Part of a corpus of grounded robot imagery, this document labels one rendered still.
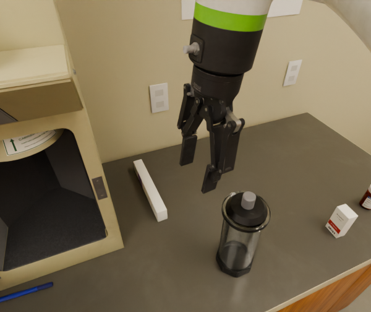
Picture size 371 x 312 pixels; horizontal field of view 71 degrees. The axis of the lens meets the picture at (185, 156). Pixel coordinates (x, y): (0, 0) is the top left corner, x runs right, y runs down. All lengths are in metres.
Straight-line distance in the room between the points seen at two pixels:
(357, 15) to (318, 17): 1.01
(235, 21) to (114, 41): 0.62
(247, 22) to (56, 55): 0.25
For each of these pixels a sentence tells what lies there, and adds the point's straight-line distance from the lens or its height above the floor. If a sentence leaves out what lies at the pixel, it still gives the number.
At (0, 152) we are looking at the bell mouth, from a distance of 0.58.
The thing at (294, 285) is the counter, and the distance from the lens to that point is 0.80.
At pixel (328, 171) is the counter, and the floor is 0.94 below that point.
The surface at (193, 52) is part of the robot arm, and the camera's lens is 0.36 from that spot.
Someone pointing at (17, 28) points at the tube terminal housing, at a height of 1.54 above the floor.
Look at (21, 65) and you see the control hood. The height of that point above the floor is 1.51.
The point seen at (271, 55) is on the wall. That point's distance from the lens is 1.21.
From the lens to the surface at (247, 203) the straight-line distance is 0.57.
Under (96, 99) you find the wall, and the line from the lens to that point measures 0.97.
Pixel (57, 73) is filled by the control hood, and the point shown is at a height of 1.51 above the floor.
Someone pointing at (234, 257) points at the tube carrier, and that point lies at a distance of 0.69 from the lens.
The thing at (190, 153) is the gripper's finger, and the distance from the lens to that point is 0.53.
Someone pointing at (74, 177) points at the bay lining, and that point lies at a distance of 0.83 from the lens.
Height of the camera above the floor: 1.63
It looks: 40 degrees down
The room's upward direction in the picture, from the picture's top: straight up
